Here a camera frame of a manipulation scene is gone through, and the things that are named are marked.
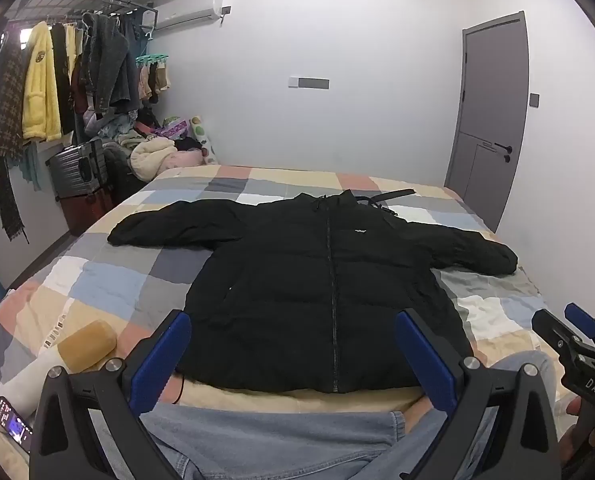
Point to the pink pillow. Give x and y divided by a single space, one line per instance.
187 160

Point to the dark red suitcase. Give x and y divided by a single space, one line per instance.
84 212

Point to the smartphone with lit screen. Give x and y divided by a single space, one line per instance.
12 425

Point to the black puffer jacket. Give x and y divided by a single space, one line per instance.
287 285

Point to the green sock hanger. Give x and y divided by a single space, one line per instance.
152 67

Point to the pile of mixed clothes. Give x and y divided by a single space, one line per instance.
114 127

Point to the black crumpled garment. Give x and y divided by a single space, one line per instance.
188 145

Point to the grey suitcase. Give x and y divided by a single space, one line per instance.
72 167

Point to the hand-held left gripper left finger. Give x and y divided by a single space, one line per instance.
170 347

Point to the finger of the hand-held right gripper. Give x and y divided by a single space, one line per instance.
552 327
582 319

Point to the white air conditioner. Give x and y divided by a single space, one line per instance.
187 7

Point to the black belt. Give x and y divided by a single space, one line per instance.
392 194

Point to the person's right hand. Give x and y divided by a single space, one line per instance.
574 406

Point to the yellow fleece jacket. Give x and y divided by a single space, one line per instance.
39 85

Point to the polka dot pillow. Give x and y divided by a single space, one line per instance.
203 137

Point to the checkered bed quilt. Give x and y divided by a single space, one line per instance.
112 280

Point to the dark wall switch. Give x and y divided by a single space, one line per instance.
534 100

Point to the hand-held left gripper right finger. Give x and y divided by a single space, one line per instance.
422 355

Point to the person's blue jeans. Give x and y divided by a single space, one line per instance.
287 440

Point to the brown plaid scarf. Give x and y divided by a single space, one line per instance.
4 125

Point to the grey door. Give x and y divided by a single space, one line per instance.
487 85

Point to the cream fluffy garment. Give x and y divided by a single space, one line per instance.
150 157

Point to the purple printed bag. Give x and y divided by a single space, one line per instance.
172 129

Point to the black hanging garment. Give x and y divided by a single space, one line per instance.
63 75

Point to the grey and white wall panel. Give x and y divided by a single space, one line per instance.
310 82

